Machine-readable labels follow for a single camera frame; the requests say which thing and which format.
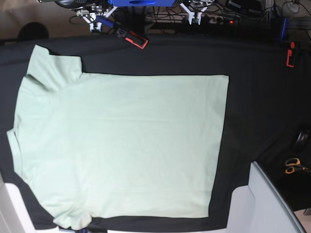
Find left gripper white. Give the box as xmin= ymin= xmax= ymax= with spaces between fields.
xmin=180 ymin=3 xmax=208 ymax=25

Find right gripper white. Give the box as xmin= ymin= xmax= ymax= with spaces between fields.
xmin=77 ymin=6 xmax=117 ymax=32

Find light green T-shirt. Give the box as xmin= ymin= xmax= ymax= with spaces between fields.
xmin=7 ymin=45 xmax=229 ymax=230

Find blue base box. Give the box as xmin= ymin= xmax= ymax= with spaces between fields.
xmin=108 ymin=0 xmax=175 ymax=7

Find red black clamp tool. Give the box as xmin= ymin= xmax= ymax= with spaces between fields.
xmin=117 ymin=28 xmax=148 ymax=49

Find blue object right background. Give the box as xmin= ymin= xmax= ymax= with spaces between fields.
xmin=279 ymin=17 xmax=289 ymax=42

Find black table cloth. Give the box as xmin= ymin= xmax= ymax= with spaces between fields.
xmin=0 ymin=35 xmax=311 ymax=232

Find black round tape roll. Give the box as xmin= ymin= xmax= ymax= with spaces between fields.
xmin=292 ymin=130 xmax=311 ymax=152

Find grey white bin right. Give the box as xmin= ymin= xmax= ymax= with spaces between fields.
xmin=225 ymin=162 xmax=305 ymax=233

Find white bin left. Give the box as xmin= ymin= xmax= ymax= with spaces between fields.
xmin=0 ymin=179 xmax=59 ymax=233

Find blue handled tool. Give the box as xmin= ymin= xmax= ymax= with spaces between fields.
xmin=96 ymin=16 xmax=114 ymax=28

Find red black bracket right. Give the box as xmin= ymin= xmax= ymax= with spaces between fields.
xmin=286 ymin=41 xmax=296 ymax=68

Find orange handled scissors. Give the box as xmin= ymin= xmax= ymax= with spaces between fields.
xmin=285 ymin=158 xmax=311 ymax=175

